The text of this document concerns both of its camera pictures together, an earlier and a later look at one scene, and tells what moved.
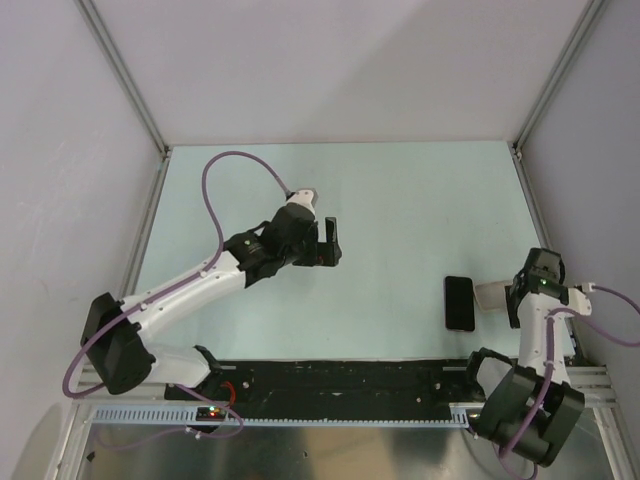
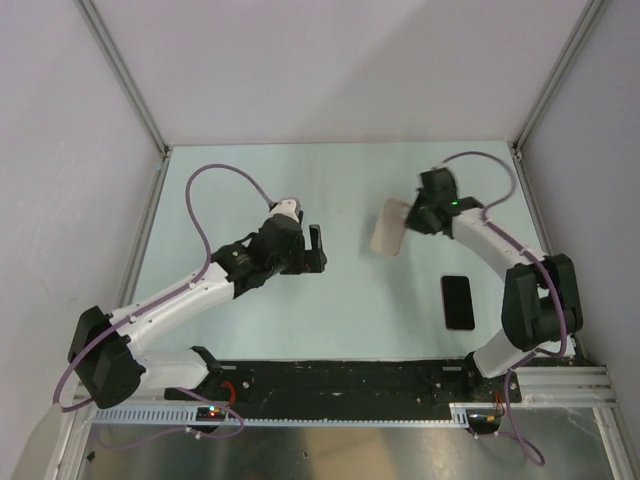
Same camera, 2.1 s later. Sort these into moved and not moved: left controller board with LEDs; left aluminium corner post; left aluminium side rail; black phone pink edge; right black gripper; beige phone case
Moved: right black gripper; beige phone case
Not moved: left aluminium corner post; black phone pink edge; left controller board with LEDs; left aluminium side rail
